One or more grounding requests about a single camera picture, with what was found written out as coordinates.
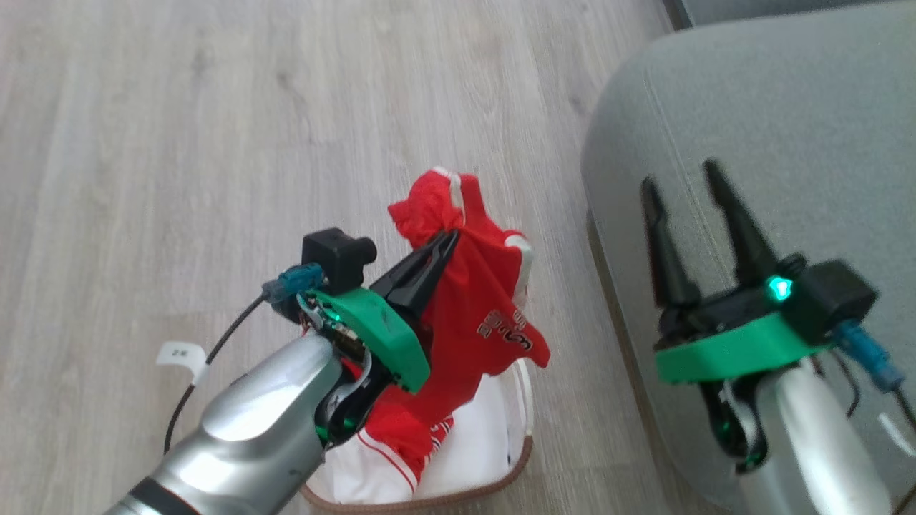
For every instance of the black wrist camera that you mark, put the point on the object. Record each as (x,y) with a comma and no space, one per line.
(834,293)
(336,254)

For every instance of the grey fabric sofa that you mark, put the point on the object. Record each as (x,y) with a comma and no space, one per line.
(787,107)

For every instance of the red white sports jersey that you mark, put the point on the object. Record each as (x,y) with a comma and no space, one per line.
(479,315)

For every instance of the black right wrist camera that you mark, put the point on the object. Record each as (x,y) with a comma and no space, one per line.
(834,293)

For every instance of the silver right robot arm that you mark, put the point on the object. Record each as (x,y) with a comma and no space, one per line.
(816,443)

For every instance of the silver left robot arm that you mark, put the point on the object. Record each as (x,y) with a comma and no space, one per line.
(243,429)

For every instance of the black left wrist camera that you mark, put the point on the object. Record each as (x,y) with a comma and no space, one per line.
(336,254)

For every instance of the white basket with brown rim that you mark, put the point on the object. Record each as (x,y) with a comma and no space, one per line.
(490,438)

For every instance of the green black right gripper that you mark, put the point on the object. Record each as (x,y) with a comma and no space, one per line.
(730,350)

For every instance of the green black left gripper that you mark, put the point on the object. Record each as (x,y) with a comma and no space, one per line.
(379,336)

